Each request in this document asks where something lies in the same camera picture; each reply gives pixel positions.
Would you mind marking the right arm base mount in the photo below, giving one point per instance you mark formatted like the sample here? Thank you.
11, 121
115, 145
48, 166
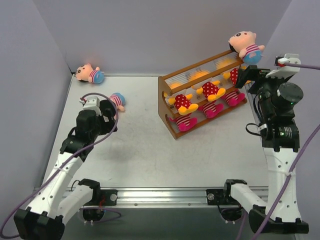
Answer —
222, 196

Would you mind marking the aluminium table edge rail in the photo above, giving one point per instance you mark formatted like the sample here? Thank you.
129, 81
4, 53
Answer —
160, 198

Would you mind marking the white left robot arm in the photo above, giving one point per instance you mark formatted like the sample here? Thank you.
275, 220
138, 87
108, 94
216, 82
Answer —
47, 214

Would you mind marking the wooden toy shelf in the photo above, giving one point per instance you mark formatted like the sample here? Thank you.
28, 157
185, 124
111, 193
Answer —
193, 96

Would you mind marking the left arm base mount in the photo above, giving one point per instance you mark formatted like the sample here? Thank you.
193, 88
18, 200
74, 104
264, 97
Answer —
108, 197

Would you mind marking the white pink plush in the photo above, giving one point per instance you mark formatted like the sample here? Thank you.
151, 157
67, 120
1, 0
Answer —
233, 98
184, 122
211, 110

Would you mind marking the black hair boy plush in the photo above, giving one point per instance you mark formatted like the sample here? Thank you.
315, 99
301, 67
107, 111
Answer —
119, 101

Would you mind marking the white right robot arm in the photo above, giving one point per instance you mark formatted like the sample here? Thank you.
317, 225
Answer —
280, 213

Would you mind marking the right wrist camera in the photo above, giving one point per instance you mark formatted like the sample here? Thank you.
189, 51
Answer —
285, 66

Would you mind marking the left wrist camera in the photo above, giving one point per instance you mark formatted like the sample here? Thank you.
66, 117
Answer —
91, 103

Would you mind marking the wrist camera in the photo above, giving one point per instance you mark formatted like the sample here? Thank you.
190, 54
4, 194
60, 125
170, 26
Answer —
91, 103
285, 66

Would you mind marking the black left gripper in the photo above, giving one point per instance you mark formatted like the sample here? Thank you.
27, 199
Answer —
109, 116

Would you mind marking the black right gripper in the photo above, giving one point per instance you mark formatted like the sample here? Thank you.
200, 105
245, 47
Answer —
249, 76

